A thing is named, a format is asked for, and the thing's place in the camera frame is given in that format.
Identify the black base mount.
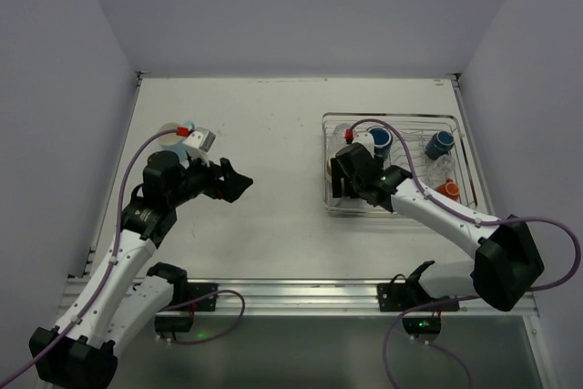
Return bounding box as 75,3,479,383
154,282,218,337
376,273,442,342

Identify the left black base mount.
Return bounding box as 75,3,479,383
154,282,218,337

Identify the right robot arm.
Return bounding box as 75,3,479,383
332,143,544,312

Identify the metal wire dish rack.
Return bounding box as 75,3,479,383
322,112,478,219

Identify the large dark blue mug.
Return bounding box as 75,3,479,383
367,126,393,160

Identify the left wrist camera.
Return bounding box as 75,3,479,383
183,128,216,156

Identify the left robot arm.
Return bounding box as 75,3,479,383
29,151,253,388

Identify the aluminium front rail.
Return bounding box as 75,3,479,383
57,278,538,317

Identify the orange cup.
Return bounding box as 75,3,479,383
436,179,460,201

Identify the clear faceted glass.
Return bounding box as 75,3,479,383
331,123,350,154

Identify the small clear glass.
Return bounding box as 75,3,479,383
429,154,456,180

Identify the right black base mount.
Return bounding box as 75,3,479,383
376,273,442,342

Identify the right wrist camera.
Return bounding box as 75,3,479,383
344,130,374,148

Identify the cream cup brown band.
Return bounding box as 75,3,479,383
324,158,332,183

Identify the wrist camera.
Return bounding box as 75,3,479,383
344,130,374,148
183,128,216,156

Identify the small dark blue cup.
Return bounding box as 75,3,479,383
424,131,455,160

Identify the light blue mug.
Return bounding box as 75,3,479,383
158,120,195,162

